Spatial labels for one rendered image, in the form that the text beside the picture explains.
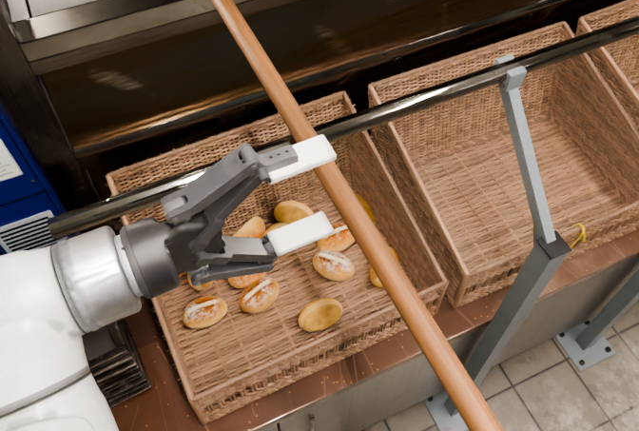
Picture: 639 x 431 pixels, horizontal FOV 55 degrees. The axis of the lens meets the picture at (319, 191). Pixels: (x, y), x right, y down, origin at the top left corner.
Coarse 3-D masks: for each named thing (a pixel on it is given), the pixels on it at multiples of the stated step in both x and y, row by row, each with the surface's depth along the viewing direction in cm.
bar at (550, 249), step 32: (608, 32) 100; (512, 64) 96; (544, 64) 97; (416, 96) 91; (448, 96) 93; (512, 96) 98; (320, 128) 88; (352, 128) 89; (512, 128) 100; (128, 192) 81; (160, 192) 82; (544, 192) 101; (64, 224) 79; (96, 224) 80; (544, 224) 102; (544, 256) 103; (512, 288) 117; (512, 320) 121; (608, 320) 172; (480, 352) 141; (576, 352) 189; (608, 352) 189; (448, 416) 178
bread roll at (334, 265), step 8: (320, 256) 137; (328, 256) 136; (336, 256) 136; (344, 256) 137; (320, 264) 136; (328, 264) 135; (336, 264) 135; (344, 264) 135; (352, 264) 137; (320, 272) 137; (328, 272) 136; (336, 272) 135; (344, 272) 135; (352, 272) 137; (336, 280) 137; (344, 280) 137
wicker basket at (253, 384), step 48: (336, 96) 136; (192, 144) 128; (240, 144) 133; (336, 144) 145; (288, 192) 147; (384, 192) 135; (384, 240) 145; (192, 288) 137; (240, 288) 138; (288, 288) 137; (336, 288) 137; (432, 288) 122; (192, 336) 131; (240, 336) 131; (288, 336) 131; (336, 336) 116; (384, 336) 130; (192, 384) 121; (240, 384) 112; (288, 384) 125
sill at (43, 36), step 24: (120, 0) 104; (144, 0) 104; (168, 0) 104; (192, 0) 105; (240, 0) 109; (24, 24) 100; (48, 24) 100; (72, 24) 100; (96, 24) 101; (120, 24) 102; (144, 24) 104; (24, 48) 98; (48, 48) 100; (72, 48) 102
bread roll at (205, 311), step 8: (208, 296) 132; (192, 304) 129; (200, 304) 129; (208, 304) 129; (216, 304) 130; (224, 304) 132; (184, 312) 130; (192, 312) 129; (200, 312) 128; (208, 312) 129; (216, 312) 130; (224, 312) 132; (184, 320) 129; (192, 320) 129; (200, 320) 129; (208, 320) 129; (216, 320) 130
